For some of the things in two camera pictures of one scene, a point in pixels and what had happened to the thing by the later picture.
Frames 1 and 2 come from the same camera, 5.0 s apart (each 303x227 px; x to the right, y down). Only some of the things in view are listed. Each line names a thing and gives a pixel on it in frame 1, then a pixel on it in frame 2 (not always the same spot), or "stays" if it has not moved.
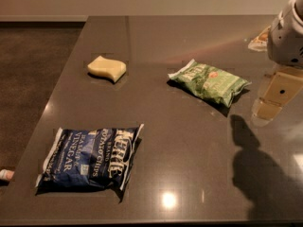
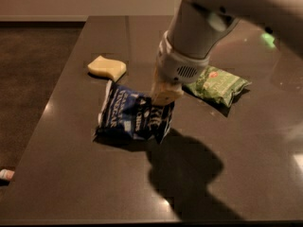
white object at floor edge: [6, 175] stays
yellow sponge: [113, 68] stays
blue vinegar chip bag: [96, 160] → [128, 115]
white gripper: [286, 40] → [177, 67]
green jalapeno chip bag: [217, 85] stays
